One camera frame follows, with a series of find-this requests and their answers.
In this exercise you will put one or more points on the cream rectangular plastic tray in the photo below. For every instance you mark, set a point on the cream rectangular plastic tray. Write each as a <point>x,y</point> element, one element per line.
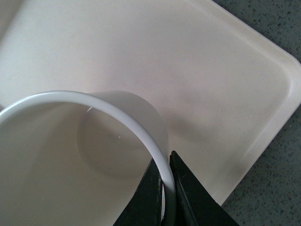
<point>223,89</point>

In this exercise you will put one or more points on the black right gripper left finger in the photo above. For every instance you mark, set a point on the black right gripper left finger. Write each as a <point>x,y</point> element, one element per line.
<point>145,207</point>

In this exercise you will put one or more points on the white smiley face mug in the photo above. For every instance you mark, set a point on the white smiley face mug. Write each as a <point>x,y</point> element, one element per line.
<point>74,159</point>

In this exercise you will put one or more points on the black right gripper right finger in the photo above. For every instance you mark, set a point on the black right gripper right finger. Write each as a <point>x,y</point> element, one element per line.
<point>195,206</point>

